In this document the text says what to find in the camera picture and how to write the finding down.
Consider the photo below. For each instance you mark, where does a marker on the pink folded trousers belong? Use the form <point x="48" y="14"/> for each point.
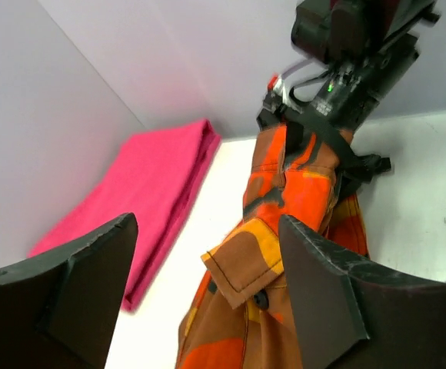
<point x="156" y="176"/>

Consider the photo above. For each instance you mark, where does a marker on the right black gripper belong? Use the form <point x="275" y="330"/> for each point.
<point x="351" y="92"/>

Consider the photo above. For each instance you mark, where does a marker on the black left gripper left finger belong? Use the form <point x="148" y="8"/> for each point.
<point x="59" y="309"/>

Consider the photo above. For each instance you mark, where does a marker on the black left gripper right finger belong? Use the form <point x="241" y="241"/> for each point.
<point x="351" y="312"/>

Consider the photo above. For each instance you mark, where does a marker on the orange camouflage trousers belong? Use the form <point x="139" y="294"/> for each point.
<point x="241" y="314"/>

